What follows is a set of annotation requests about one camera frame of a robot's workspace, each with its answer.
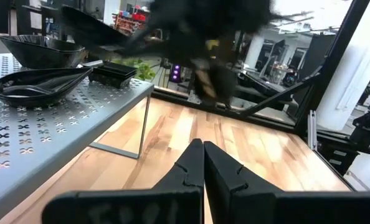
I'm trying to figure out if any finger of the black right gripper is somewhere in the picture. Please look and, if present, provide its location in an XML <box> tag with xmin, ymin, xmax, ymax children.
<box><xmin>124</xmin><ymin>21</ymin><xmax>161</xmax><ymax>46</ymax></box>
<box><xmin>122</xmin><ymin>42</ymin><xmax>169</xmax><ymax>60</ymax></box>

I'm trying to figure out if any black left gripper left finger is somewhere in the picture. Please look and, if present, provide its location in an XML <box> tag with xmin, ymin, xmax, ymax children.
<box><xmin>41</xmin><ymin>138</ymin><xmax>204</xmax><ymax>224</ymax></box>

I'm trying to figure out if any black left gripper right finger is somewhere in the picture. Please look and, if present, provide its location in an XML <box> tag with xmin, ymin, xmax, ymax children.
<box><xmin>204</xmin><ymin>140</ymin><xmax>370</xmax><ymax>224</ymax></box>

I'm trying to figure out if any small black square plate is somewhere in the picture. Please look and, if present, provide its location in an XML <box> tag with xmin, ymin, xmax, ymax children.
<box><xmin>90</xmin><ymin>70</ymin><xmax>136</xmax><ymax>83</ymax></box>
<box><xmin>93</xmin><ymin>61</ymin><xmax>138</xmax><ymax>77</ymax></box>

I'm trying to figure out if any black teardrop plate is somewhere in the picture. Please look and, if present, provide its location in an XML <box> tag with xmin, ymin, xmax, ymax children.
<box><xmin>61</xmin><ymin>5</ymin><xmax>130</xmax><ymax>47</ymax></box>
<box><xmin>0</xmin><ymin>73</ymin><xmax>91</xmax><ymax>109</ymax></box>
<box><xmin>0</xmin><ymin>67</ymin><xmax>92</xmax><ymax>97</ymax></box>

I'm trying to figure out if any black wavy square bowl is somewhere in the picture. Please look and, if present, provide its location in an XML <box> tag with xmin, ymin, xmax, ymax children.
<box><xmin>1</xmin><ymin>43</ymin><xmax>85</xmax><ymax>70</ymax></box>
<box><xmin>0</xmin><ymin>34</ymin><xmax>86</xmax><ymax>54</ymax></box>

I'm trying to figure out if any red storage bin shelf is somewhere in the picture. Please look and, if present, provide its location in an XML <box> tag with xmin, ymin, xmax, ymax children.
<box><xmin>111</xmin><ymin>4</ymin><xmax>150</xmax><ymax>35</ymax></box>

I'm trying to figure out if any purple glowing device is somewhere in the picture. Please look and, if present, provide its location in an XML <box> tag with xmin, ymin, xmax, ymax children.
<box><xmin>171</xmin><ymin>63</ymin><xmax>182</xmax><ymax>83</ymax></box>

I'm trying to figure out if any grey perforated metal shelf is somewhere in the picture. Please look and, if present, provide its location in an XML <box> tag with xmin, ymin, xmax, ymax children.
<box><xmin>0</xmin><ymin>52</ymin><xmax>155</xmax><ymax>224</ymax></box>

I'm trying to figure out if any black background machine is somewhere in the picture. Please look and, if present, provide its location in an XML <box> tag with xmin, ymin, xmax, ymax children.
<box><xmin>348</xmin><ymin>108</ymin><xmax>370</xmax><ymax>157</ymax></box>

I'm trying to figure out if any black aluminium table frame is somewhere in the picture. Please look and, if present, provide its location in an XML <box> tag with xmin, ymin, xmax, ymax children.
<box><xmin>150</xmin><ymin>0</ymin><xmax>370</xmax><ymax>190</ymax></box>

